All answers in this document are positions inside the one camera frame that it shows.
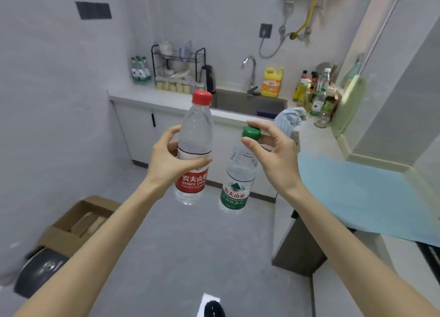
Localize chrome sink faucet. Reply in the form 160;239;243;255
241;55;261;97

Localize pale green cutting board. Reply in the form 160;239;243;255
331;75;367;138

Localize grey counter cabinet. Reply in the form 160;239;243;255
271;194;328;278

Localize black stove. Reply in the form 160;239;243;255
415;240;440;259

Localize black wire dish rack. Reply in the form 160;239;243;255
151;44;207;91

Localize steel kitchen sink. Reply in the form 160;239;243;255
210;89;288;119

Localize yellow detergent jug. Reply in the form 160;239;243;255
260;66;284;99

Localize light blue counter mat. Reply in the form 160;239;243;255
297;154;440;248

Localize brown cardboard box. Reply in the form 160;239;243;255
37;195;121;259

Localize dark wall switch panel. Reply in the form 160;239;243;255
75;1;113;20

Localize person's black shoe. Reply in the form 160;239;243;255
203;300;226;317

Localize red-capped water bottle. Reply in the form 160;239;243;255
173;90;214;206

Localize white paper sheet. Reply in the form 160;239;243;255
196;293;221;317

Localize person's left hand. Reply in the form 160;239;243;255
146;125;212;194

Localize person's left forearm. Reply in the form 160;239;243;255
14;179;170;317

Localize yellow gas hose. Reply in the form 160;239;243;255
289;0;323;41

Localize black electric kettle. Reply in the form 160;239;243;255
200;65;217;95

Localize stacked white dishes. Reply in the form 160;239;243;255
161;68;192;81

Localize black round pan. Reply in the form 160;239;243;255
14;247;70;299

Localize row of small cream jars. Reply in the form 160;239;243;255
155;80;206;95

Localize white kitchen cabinet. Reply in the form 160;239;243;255
109;95;300;204

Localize blue-grey dish cloth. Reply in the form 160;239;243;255
274;107;307;139

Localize green-capped water bottle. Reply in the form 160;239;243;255
219;126;262;215

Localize cluster of condiment bottles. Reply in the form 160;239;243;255
292;67;340;129

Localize grey flexible hose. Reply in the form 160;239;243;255
258;24;293;60

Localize person's right forearm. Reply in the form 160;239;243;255
283;184;440;317

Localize person's right hand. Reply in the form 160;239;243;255
242;121;303;196

